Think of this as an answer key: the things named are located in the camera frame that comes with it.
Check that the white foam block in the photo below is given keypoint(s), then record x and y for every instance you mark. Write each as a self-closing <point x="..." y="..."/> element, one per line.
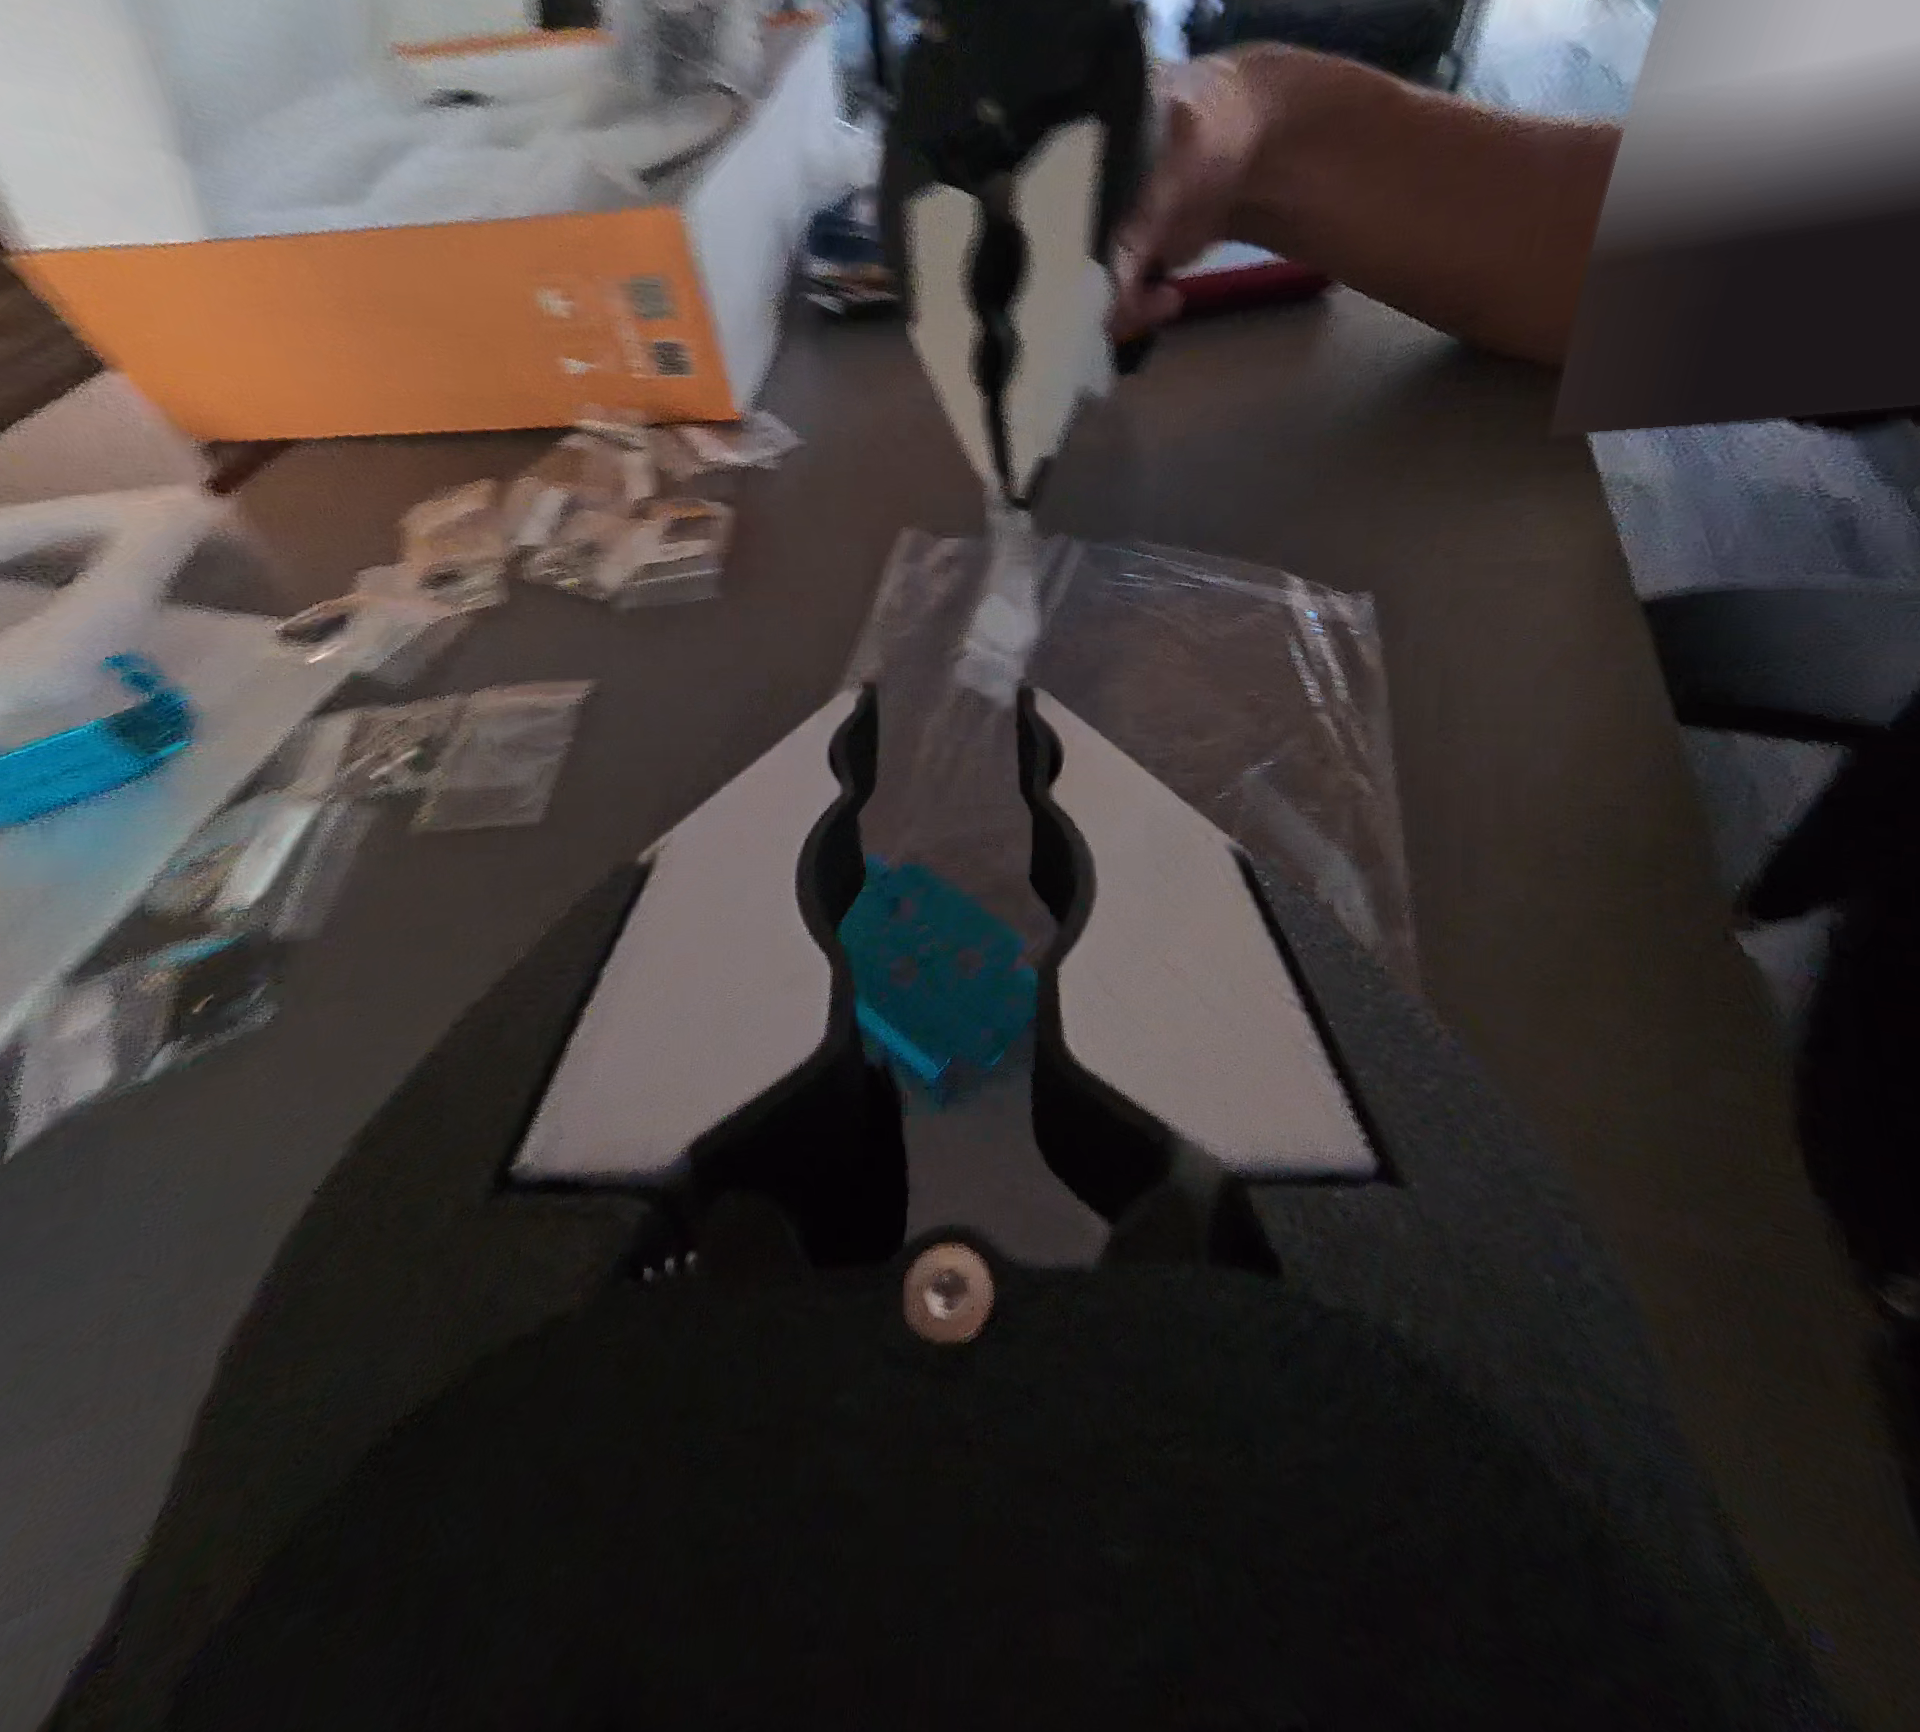
<point x="58" y="547"/>

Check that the person's right hand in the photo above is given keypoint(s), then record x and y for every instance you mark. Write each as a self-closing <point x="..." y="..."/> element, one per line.
<point x="1201" y="171"/>

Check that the dark grey desk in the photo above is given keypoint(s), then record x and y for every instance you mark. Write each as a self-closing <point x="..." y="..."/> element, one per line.
<point x="1500" y="1013"/>

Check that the red electric screwdriver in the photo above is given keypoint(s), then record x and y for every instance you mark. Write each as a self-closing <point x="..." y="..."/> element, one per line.
<point x="1260" y="279"/>

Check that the person's black sweater torso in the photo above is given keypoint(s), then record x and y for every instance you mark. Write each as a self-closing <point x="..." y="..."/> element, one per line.
<point x="1860" y="1013"/>

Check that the orange white cardboard box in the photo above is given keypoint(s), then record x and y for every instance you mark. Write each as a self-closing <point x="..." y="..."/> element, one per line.
<point x="375" y="322"/>

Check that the dark foil bag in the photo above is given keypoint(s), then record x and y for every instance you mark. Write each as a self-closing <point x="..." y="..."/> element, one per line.
<point x="856" y="263"/>

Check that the person's right forearm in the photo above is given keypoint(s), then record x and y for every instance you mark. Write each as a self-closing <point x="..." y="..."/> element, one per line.
<point x="1426" y="202"/>

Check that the pile of small screw bags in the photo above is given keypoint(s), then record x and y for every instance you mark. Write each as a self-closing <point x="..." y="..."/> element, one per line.
<point x="494" y="758"/>

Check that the large clear plastic bag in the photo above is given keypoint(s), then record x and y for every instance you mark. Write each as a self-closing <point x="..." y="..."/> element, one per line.
<point x="1201" y="714"/>

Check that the white foam sheet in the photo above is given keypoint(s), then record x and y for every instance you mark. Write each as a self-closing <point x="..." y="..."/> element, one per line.
<point x="58" y="922"/>

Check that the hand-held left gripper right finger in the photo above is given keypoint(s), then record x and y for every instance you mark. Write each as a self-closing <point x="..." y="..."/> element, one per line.
<point x="1201" y="1013"/>

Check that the blue metal bracket small holes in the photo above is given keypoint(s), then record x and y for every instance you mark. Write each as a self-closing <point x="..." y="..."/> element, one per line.
<point x="105" y="758"/>

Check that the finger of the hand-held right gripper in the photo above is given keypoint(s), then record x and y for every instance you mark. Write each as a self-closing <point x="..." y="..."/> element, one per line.
<point x="1071" y="292"/>
<point x="938" y="278"/>

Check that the blue metal bracket large holes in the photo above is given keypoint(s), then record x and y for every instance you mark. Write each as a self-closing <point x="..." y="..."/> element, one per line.
<point x="930" y="966"/>

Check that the grey office chair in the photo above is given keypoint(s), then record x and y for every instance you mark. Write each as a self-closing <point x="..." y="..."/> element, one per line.
<point x="1771" y="653"/>

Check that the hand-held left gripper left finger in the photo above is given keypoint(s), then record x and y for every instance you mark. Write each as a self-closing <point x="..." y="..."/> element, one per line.
<point x="676" y="1013"/>

